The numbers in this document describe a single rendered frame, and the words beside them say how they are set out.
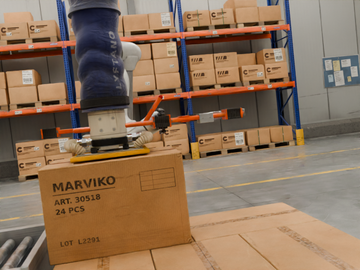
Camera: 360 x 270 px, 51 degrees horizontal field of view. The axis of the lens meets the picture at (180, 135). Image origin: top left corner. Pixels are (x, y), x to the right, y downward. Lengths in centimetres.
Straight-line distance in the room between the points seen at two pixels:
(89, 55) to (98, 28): 13
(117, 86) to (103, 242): 67
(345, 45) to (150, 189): 1109
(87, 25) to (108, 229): 88
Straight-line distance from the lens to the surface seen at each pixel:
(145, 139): 168
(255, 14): 987
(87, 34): 174
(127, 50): 242
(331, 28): 1225
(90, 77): 171
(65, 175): 163
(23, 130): 1042
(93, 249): 169
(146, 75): 898
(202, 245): 167
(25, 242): 214
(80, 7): 176
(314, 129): 1153
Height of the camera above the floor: 111
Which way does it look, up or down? 3 degrees down
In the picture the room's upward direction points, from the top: 6 degrees counter-clockwise
